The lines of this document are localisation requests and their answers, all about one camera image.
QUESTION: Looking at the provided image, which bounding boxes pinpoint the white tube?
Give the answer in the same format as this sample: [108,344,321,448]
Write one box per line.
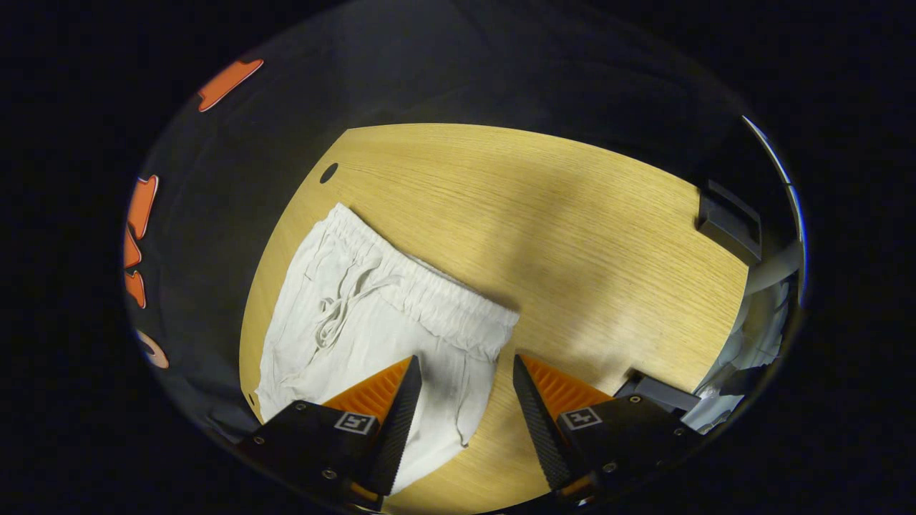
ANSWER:
[744,242,802,295]

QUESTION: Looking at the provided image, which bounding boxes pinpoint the white jeans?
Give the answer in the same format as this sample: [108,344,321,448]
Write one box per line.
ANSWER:
[255,202,520,494]

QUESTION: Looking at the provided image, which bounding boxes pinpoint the white crumpled cloth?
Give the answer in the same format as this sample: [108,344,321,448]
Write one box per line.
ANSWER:
[683,279,794,435]

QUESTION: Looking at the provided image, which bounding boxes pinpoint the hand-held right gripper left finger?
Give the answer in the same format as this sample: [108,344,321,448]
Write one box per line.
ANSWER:
[238,355,424,511]

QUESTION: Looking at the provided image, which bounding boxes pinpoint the black backdrop cloth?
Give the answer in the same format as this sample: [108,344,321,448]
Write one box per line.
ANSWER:
[123,0,802,458]

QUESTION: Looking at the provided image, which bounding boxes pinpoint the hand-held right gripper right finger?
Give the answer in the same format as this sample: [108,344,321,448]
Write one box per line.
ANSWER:
[512,354,701,503]

